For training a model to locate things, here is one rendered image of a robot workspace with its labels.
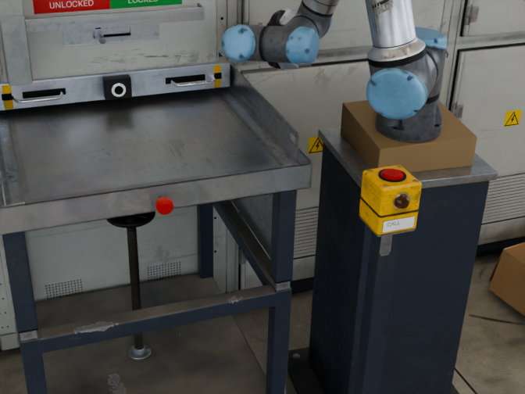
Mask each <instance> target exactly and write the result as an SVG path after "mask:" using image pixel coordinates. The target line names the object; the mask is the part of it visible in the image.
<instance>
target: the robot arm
mask: <svg viewBox="0 0 525 394"><path fill-rule="evenodd" d="M365 1H366V10H367V14H368V19H369V24H370V32H371V37H372V42H373V46H372V47H371V49H370V50H369V51H368V52H367V59H368V64H369V68H370V79H369V80H368V83H367V88H366V96H367V99H368V102H369V104H370V105H371V106H372V108H373V109H374V110H375V111H376V112H377V115H376V121H375V127H376V129H377V130H378V131H379V132H380V133H381V134H382V135H383V136H385V137H387V138H390V139H393V140H396V141H402V142H408V143H421V142H427V141H432V140H434V139H435V138H438V137H439V136H440V135H441V132H442V127H443V119H442V115H441V107H440V103H439V95H440V90H441V80H442V75H443V69H444V64H445V55H446V51H447V50H448V48H447V43H448V39H447V37H446V36H445V35H444V34H443V33H441V32H439V31H437V30H432V29H428V28H423V27H415V25H414V19H413V10H412V4H411V0H365ZM338 2H339V0H302V2H301V4H300V6H299V8H298V11H297V12H295V11H293V10H294V8H292V7H287V8H285V9H282V10H279V11H277V12H275V13H274V14H273V15H272V17H271V19H270V21H269V23H268V24H267V25H266V26H265V25H263V23H261V22H259V23H258V25H244V24H238V25H234V26H233V27H230V28H229V29H228V30H227V31H226V32H225V33H224V35H223V39H222V48H223V51H224V53H225V55H226V56H227V57H228V58H229V59H232V60H233V61H238V62H245V61H260V62H268V63H269V65H270V66H271V67H273V68H276V69H278V70H282V71H288V69H298V65H297V64H302V63H313V62H314V61H315V60H316V56H317V55H318V52H319V46H320V39H321V38H322V37H323V36H324V35H325V34H326V33H327V32H328V30H329V28H330V25H331V23H332V16H333V14H334V10H335V9H336V7H337V5H338Z"/></svg>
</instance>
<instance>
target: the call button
mask: <svg viewBox="0 0 525 394"><path fill-rule="evenodd" d="M381 175H382V177H385V178H387V179H389V180H399V179H402V178H403V177H404V174H403V173H402V172H401V171H400V170H396V169H386V170H383V171H382V172H381Z"/></svg>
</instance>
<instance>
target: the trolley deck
mask: <svg viewBox="0 0 525 394"><path fill-rule="evenodd" d="M7 113H8V118H9V125H10V129H11V134H12V141H13V145H14V149H15V154H16V161H17V165H18V169H19V173H20V180H21V185H22V189H23V196H24V200H25V204H23V205H17V206H7V207H2V204H1V199H0V235H9V234H15V233H20V232H25V231H35V230H40V229H45V228H50V227H60V226H66V225H71V224H80V223H86V222H91V221H97V220H106V219H111V218H117V217H126V216H131V215H137V214H142V213H151V212H157V209H156V208H155V203H156V201H157V200H158V197H160V196H162V197H168V198H170V199H171V200H172V202H173V208H174V209H177V208H182V207H188V206H197V205H202V204H208V203H213V202H222V201H228V200H233V199H243V198H248V197H253V196H259V195H268V194H273V193H279V192H289V191H294V190H299V189H304V188H311V180H312V167H313V162H312V160H311V159H310V158H309V157H308V156H307V155H306V154H305V153H304V152H303V151H302V150H301V149H300V148H299V147H298V161H299V162H300V165H296V166H290V167H280V165H279V164H278V163H277V162H276V160H275V159H274V158H273V157H272V156H271V155H270V154H269V153H268V152H267V150H266V149H265V148H264V147H263V145H262V144H261V143H260V142H259V141H258V139H257V138H256V137H255V136H254V134H253V133H252V132H251V131H250V130H249V129H248V128H247V127H246V126H245V124H244V123H243V122H242V121H241V120H240V118H239V117H238V116H237V115H236V113H235V112H234V111H233V110H232V109H231V108H230V107H229V106H228V104H227V103H226V102H225V101H224V100H223V99H222V97H221V96H220V95H219V94H218V92H217V91H216V90H215V89H214V88H209V89H201V90H194V91H179V92H171V93H164V94H156V95H142V96H134V97H132V98H122V99H113V100H105V99H104V100H97V101H89V102H75V103H67V104H59V105H52V106H37V107H30V108H22V109H7Z"/></svg>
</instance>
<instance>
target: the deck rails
mask: <svg viewBox="0 0 525 394"><path fill-rule="evenodd" d="M229 63H230V62H229ZM214 89H215V90H216V91H217V92H218V94H219V95H220V96H221V97H222V99H223V100H224V101H225V102H226V103H227V104H228V106H229V107H230V108H231V109H232V110H233V111H234V112H235V113H236V115H237V116H238V117H239V118H240V120H241V121H242V122H243V123H244V124H245V126H246V127H247V128H248V129H249V130H250V131H251V132H252V133H253V134H254V136H255V137H256V138H257V139H258V141H259V142H260V143H261V144H262V146H263V147H264V148H265V149H266V150H267V152H268V153H269V154H270V155H271V156H272V157H273V158H274V159H275V160H276V162H277V163H278V164H279V165H280V167H290V166H296V165H300V162H299V161H298V143H299V133H298V132H297V131H296V130H295V129H294V128H293V127H292V126H291V125H290V124H289V123H288V121H287V120H286V119H285V118H284V117H283V116H282V115H281V114H280V113H279V112H278V111H277V110H276V109H275V108H274V107H273V106H272V105H271V104H270V103H269V102H268V101H267V100H266V99H265V98H264V97H263V96H262V95H261V94H260V93H259V92H258V91H257V90H256V89H255V88H254V87H253V86H252V85H251V84H250V82H249V81H248V80H247V79H246V78H245V77H244V76H243V75H242V74H241V73H240V72H239V71H238V70H237V69H236V68H235V67H234V66H233V65H232V64H231V63H230V87H223V88H214ZM291 134H293V135H294V136H295V142H294V140H293V139H292V138H291ZM0 199H1V204H2V207H7V206H17V205H23V204H25V200H24V196H23V189H22V185H21V180H20V173H19V169H18V165H17V161H16V154H15V149H14V145H13V138H12V134H11V129H10V125H9V118H8V113H7V110H0Z"/></svg>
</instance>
